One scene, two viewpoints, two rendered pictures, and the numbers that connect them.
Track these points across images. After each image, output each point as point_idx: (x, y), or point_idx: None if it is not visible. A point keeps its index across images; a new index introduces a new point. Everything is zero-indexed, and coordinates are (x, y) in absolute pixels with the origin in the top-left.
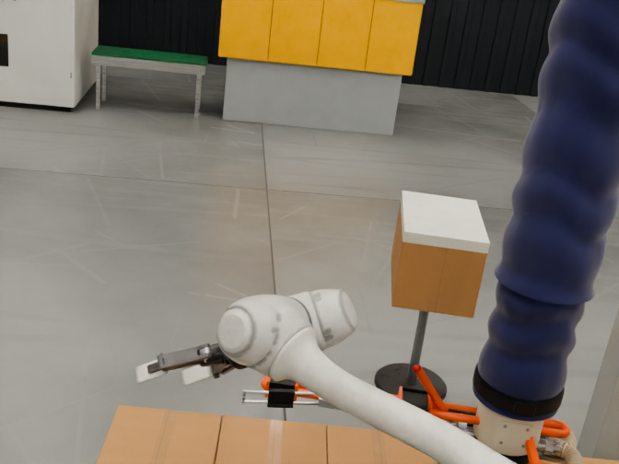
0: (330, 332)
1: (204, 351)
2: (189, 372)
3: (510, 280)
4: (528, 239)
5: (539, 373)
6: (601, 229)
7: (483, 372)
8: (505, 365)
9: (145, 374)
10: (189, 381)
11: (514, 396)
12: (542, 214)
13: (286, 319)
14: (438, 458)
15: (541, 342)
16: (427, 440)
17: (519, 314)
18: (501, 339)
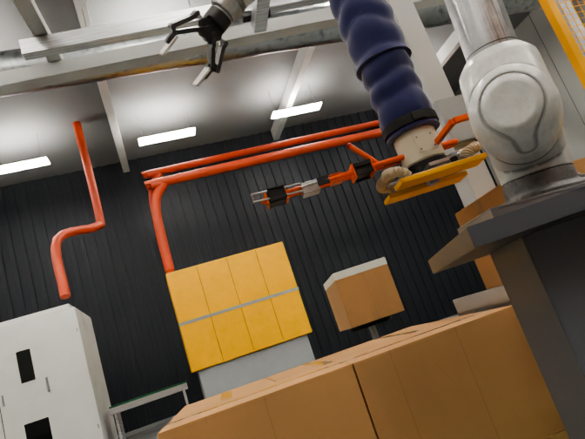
0: None
1: (194, 11)
2: (196, 79)
3: (364, 57)
4: (358, 30)
5: (411, 91)
6: (388, 9)
7: (385, 122)
8: (392, 101)
9: (165, 47)
10: (198, 81)
11: (407, 112)
12: (356, 16)
13: None
14: None
15: (400, 74)
16: None
17: (379, 68)
18: (379, 90)
